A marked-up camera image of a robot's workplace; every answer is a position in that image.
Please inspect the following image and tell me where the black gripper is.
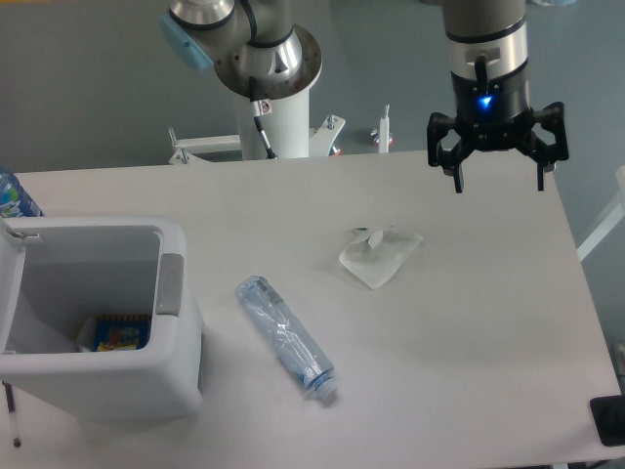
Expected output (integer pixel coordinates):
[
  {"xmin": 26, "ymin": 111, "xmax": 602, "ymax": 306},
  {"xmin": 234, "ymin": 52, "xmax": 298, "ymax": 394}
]
[{"xmin": 426, "ymin": 70, "xmax": 571, "ymax": 194}]

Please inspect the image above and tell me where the white wrapper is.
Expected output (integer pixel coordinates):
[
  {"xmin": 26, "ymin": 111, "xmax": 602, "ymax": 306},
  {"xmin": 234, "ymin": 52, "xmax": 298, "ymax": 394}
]
[{"xmin": 339, "ymin": 226, "xmax": 423, "ymax": 289}]

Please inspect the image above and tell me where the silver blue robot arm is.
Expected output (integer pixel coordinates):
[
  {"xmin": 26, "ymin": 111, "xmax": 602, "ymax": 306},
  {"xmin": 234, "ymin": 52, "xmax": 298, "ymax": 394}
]
[{"xmin": 160, "ymin": 1, "xmax": 569, "ymax": 190}]

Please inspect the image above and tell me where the white plastic trash can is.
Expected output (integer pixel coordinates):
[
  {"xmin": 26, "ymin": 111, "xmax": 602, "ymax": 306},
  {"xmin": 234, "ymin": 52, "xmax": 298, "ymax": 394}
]
[{"xmin": 1, "ymin": 217, "xmax": 205, "ymax": 419}]

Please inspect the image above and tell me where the black device at table edge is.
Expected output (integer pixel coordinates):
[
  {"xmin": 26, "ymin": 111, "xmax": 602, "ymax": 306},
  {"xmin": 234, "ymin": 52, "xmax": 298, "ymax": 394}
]
[{"xmin": 590, "ymin": 395, "xmax": 625, "ymax": 448}]

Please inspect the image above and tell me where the crushed clear plastic bottle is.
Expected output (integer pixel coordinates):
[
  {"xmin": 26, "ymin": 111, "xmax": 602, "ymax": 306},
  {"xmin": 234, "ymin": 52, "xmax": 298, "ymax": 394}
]
[{"xmin": 234, "ymin": 276, "xmax": 338, "ymax": 403}]

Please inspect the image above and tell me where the blue yellow snack packet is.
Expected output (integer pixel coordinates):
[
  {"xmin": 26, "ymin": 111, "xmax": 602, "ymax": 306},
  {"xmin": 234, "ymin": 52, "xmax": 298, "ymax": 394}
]
[{"xmin": 92, "ymin": 315, "xmax": 151, "ymax": 352}]

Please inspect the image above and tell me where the blue labelled drink bottle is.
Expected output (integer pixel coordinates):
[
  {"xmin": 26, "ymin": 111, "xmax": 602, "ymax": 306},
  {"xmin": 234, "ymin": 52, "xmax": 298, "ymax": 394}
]
[{"xmin": 1, "ymin": 168, "xmax": 44, "ymax": 218}]

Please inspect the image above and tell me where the black white pen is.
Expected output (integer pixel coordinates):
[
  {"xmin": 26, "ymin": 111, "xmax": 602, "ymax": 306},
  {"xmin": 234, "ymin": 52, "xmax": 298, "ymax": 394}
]
[{"xmin": 2, "ymin": 381, "xmax": 21, "ymax": 448}]

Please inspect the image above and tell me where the white bracket with bolt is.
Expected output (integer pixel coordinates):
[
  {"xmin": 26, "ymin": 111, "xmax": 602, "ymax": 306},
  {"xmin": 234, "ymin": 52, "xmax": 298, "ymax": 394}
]
[{"xmin": 370, "ymin": 104, "xmax": 395, "ymax": 153}]

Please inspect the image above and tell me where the white frame bar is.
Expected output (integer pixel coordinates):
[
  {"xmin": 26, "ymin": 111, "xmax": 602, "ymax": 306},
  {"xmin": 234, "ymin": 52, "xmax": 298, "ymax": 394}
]
[{"xmin": 577, "ymin": 166, "xmax": 624, "ymax": 262}]

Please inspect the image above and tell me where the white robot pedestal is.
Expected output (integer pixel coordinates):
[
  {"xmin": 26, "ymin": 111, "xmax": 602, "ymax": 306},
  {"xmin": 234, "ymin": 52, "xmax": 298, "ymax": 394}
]
[{"xmin": 168, "ymin": 23, "xmax": 348, "ymax": 166}]

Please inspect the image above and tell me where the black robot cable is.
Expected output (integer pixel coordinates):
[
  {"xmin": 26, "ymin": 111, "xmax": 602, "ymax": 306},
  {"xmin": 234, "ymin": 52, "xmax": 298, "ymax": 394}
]
[{"xmin": 247, "ymin": 75, "xmax": 279, "ymax": 161}]

